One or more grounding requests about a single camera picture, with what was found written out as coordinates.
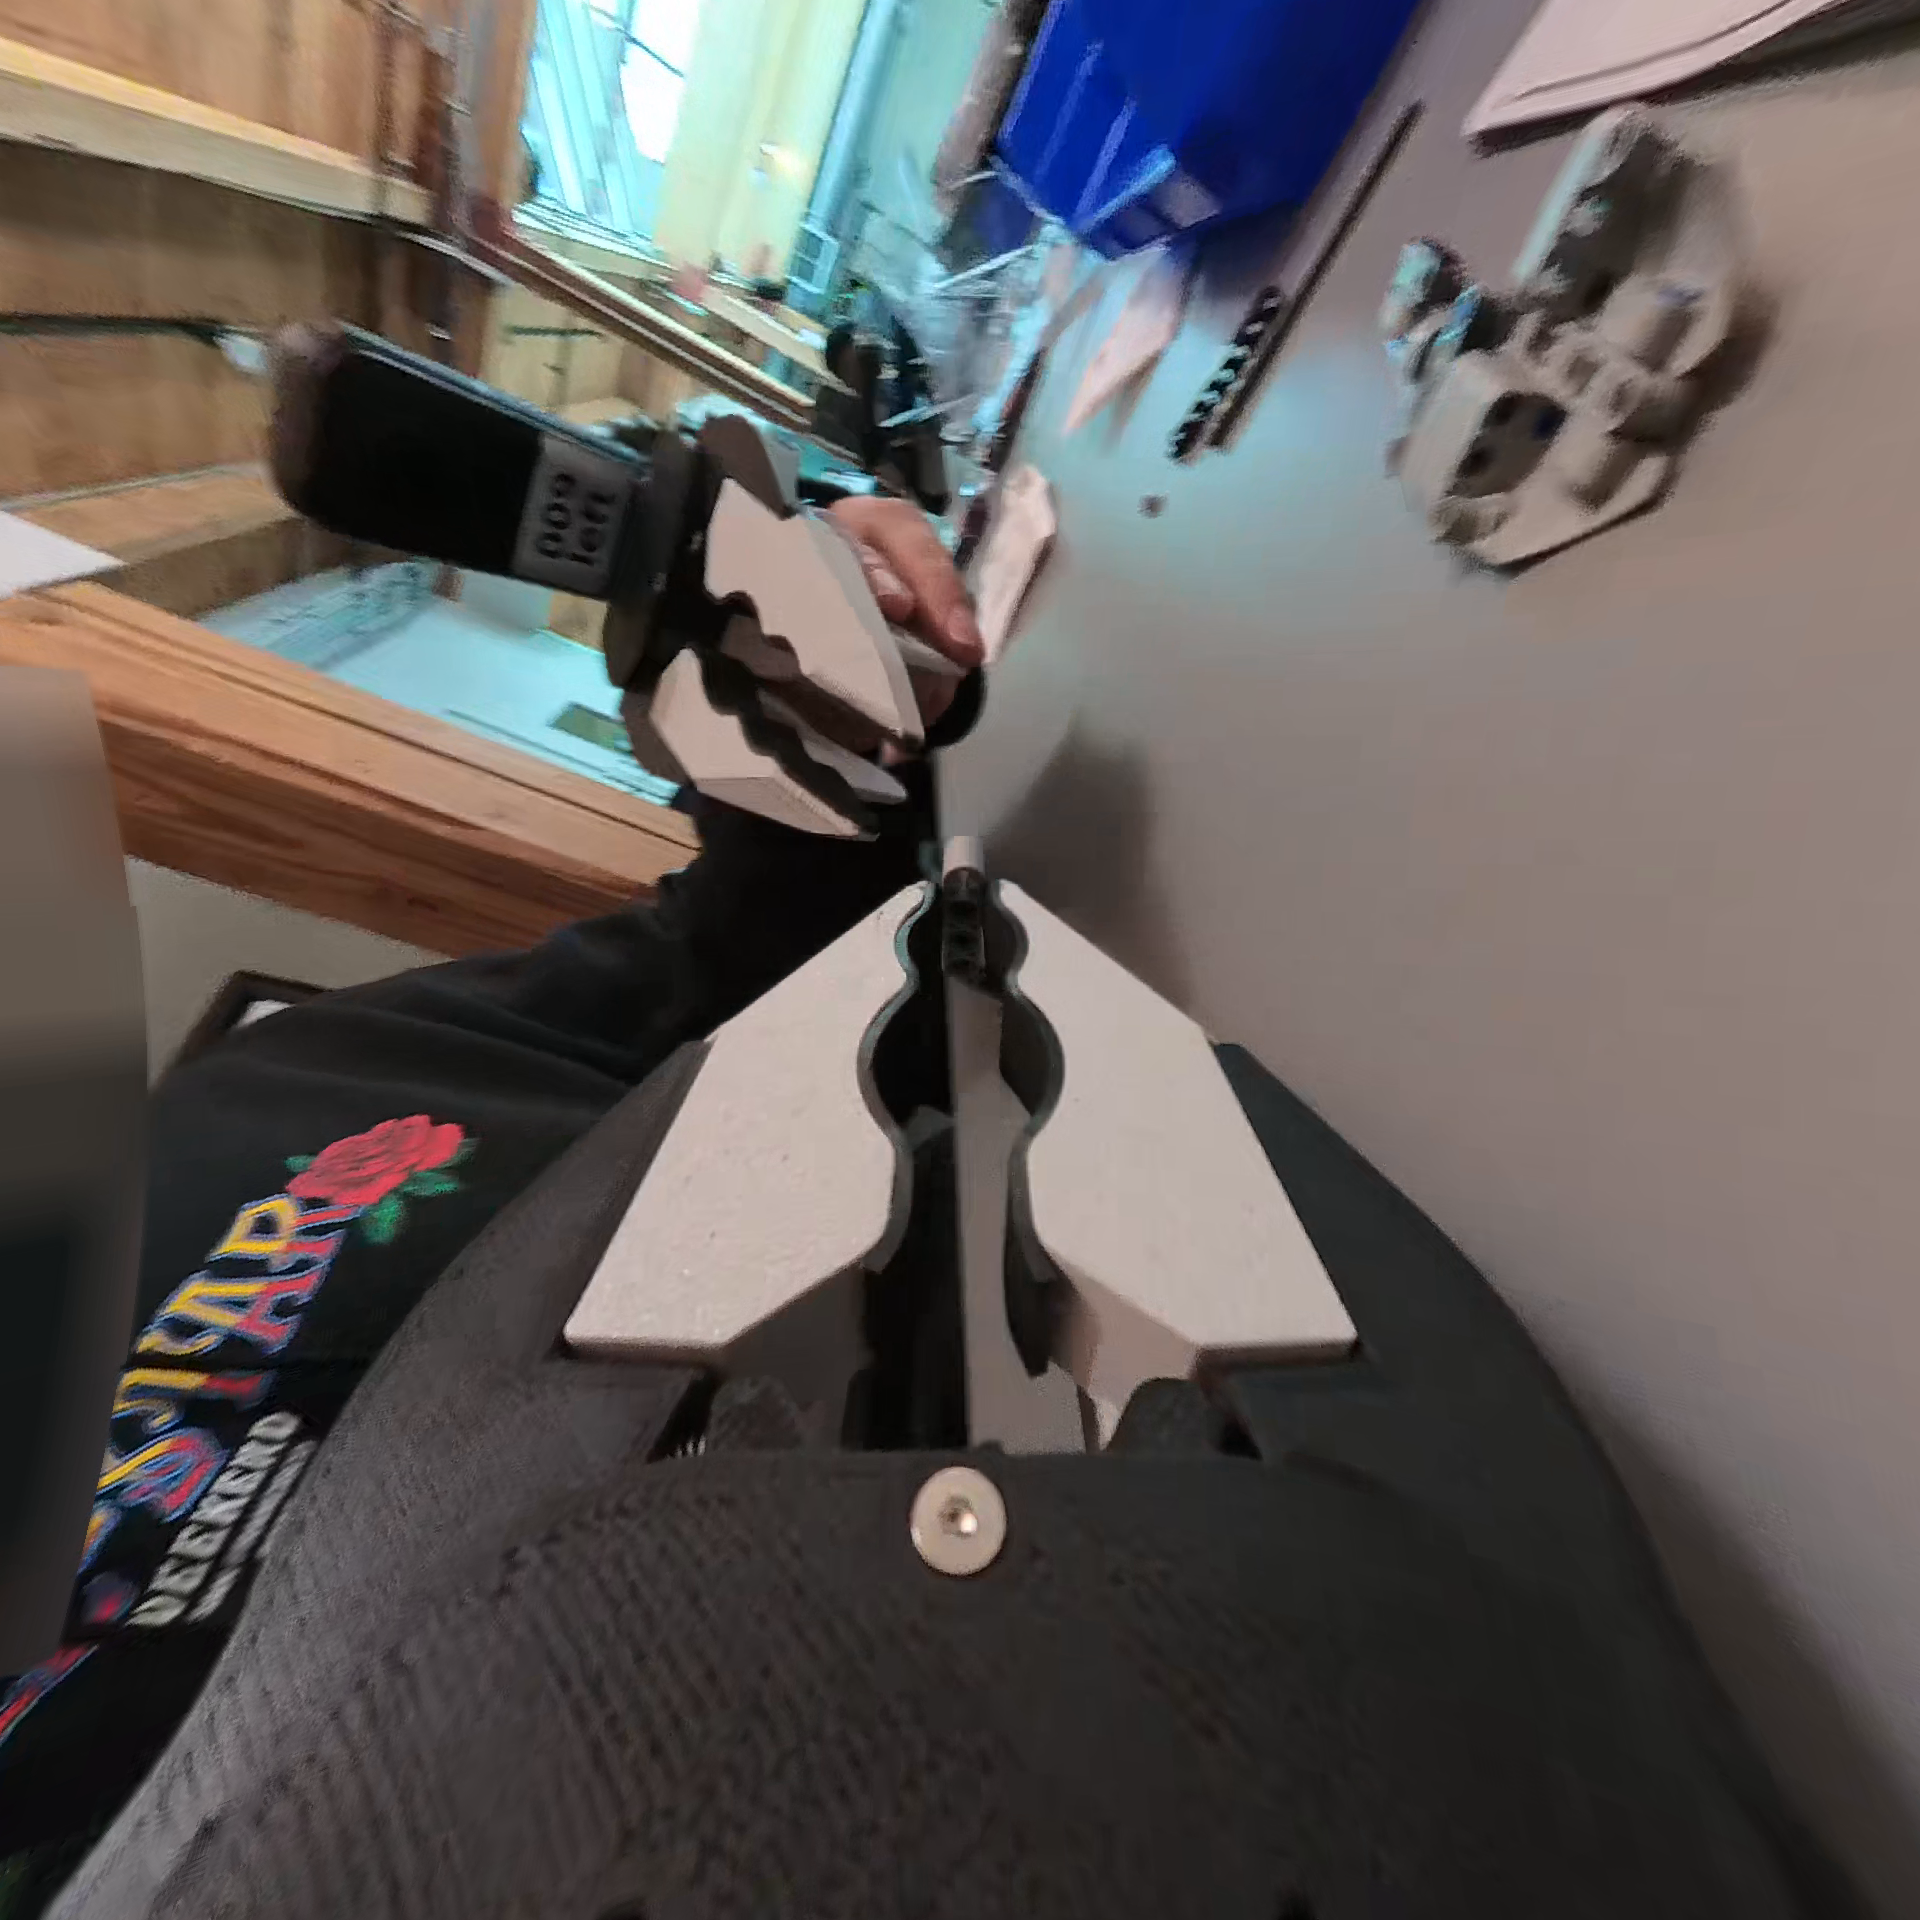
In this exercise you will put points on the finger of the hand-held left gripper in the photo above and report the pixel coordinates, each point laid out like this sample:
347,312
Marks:
811,601
751,750

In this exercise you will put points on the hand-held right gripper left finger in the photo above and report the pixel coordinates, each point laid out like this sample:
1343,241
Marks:
751,1200

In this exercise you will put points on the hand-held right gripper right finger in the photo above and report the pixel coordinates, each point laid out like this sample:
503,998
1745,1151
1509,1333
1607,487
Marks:
1184,1200

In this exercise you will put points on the grey toothed toy brick beam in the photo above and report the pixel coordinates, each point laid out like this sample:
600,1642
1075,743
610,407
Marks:
969,931

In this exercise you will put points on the person's left forearm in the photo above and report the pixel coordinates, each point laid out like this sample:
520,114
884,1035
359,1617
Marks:
780,931

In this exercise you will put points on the person's left hand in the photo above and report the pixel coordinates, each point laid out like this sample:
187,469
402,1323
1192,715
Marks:
915,584

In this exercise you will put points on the wooden beam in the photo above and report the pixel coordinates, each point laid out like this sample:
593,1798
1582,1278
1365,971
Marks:
374,781

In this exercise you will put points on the person's black printed sweatshirt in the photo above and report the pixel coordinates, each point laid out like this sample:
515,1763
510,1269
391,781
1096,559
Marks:
301,1275

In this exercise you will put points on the black toy beam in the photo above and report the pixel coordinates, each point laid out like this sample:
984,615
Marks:
1222,375

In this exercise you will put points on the blue tagged storage bin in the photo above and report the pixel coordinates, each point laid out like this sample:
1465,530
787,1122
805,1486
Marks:
1184,90

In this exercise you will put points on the black toy axle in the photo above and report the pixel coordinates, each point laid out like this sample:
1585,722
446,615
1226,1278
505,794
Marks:
1355,213

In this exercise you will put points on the grey toy brick panel assembly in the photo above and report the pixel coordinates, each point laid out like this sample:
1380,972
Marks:
1574,390

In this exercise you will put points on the open instruction booklet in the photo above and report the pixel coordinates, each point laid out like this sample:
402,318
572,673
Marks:
1651,60

